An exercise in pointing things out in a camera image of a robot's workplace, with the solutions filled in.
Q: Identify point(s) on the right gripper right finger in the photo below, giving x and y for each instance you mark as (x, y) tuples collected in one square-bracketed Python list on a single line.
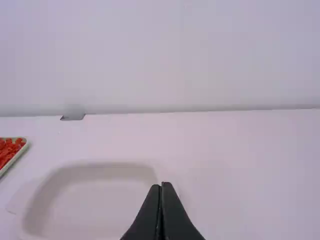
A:
[(175, 220)]

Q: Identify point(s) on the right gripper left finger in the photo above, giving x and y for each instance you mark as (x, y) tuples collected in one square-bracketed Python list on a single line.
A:
[(150, 217)]

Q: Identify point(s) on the white dish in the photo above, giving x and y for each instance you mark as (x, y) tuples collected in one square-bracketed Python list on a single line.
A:
[(87, 200)]

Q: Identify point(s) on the pale tray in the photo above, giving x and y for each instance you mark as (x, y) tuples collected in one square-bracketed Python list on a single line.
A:
[(15, 157)]

